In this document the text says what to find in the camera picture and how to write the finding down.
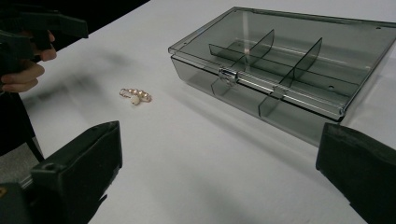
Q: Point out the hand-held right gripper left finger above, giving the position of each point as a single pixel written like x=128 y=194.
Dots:
x=77 y=168

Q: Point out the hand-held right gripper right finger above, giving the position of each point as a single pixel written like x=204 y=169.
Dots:
x=361 y=168

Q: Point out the pearl hair clip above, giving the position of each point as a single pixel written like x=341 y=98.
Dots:
x=137 y=95

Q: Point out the clear grey compartment box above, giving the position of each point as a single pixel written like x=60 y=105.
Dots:
x=280 y=62

